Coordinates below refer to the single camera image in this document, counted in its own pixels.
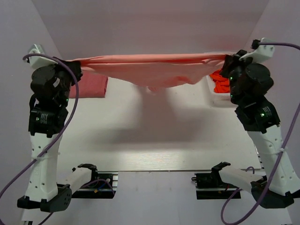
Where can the crumpled orange t shirt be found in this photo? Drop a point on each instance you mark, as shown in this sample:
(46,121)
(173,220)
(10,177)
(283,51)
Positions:
(221,83)

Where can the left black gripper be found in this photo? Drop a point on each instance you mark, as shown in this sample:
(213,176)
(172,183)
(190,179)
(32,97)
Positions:
(75,64)

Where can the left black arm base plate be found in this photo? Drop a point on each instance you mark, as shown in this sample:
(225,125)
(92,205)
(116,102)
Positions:
(102,189)

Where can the salmon pink t shirt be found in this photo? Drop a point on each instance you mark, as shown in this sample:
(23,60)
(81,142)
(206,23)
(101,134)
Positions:
(155,71)

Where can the folded dusty red t shirt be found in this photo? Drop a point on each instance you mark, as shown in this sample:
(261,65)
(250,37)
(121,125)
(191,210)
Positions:
(92,85)

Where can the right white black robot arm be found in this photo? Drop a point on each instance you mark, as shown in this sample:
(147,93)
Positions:
(249,81)

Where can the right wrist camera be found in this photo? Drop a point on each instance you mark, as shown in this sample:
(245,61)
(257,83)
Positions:
(259,53)

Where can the white perforated plastic basket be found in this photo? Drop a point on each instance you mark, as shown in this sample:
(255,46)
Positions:
(218,99)

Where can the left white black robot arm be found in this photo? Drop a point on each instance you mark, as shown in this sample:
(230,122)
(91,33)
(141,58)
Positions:
(51,85)

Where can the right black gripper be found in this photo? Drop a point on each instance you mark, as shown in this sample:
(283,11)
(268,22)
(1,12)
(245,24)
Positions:
(233,60)

